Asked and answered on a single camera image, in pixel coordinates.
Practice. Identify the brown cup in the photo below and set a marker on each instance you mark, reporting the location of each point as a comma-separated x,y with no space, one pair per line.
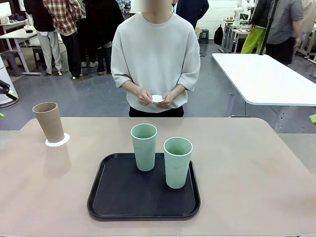
49,123

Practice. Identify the white scalloped coaster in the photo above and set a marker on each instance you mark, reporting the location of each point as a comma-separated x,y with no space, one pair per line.
61,144
157,98

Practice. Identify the light green cup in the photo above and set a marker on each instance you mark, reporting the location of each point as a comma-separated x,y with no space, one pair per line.
144,158
176,170

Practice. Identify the person's left forearm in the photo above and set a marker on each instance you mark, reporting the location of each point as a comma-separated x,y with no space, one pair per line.
179,89

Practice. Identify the person's right forearm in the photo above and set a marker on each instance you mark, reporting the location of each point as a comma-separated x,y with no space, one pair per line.
132,87

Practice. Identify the person's right hand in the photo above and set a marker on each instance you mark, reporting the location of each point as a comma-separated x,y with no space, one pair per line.
145,98

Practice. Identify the person's left hand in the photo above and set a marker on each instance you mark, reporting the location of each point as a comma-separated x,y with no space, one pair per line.
169,100

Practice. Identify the dark grey stool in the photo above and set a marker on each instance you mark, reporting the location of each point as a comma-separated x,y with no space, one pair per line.
11,61

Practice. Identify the grey background desk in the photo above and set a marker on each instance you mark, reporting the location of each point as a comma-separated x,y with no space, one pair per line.
19,35

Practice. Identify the person in black vest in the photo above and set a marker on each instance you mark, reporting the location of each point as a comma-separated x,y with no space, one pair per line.
49,49

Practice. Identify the white background table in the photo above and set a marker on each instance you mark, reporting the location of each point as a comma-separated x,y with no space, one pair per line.
259,79

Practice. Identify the person in plaid shirt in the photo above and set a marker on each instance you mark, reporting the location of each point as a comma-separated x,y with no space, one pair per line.
64,14

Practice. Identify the person in grey shirt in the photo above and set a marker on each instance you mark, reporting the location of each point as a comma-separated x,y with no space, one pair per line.
284,24

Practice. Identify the black tripod pole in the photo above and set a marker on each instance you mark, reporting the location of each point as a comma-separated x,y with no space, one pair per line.
267,29

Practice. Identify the person in lime green trousers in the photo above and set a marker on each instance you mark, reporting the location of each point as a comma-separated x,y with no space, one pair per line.
254,37

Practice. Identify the person in black coat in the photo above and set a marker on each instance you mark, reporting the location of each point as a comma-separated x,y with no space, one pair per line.
103,19

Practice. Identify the black backpack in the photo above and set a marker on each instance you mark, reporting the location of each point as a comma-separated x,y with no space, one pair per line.
218,35

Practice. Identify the person in beige sweater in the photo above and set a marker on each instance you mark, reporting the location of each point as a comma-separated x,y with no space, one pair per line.
155,49

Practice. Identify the black plastic tray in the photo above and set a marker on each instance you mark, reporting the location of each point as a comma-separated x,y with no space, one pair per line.
138,197

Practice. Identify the person in navy top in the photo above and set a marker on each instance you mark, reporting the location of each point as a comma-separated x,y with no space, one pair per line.
192,10

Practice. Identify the white round pedestal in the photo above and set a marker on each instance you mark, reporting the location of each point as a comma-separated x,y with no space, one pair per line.
5,71

